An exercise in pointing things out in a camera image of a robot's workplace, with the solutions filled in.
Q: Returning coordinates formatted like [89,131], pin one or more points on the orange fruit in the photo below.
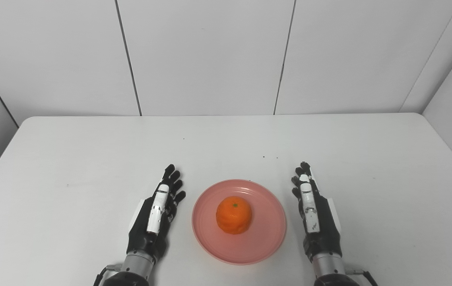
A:
[233,215]

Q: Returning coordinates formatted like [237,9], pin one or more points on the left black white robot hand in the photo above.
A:
[146,236]

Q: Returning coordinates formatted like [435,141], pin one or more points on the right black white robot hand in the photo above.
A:
[323,230]

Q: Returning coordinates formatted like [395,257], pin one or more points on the pink round plate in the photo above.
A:
[265,238]

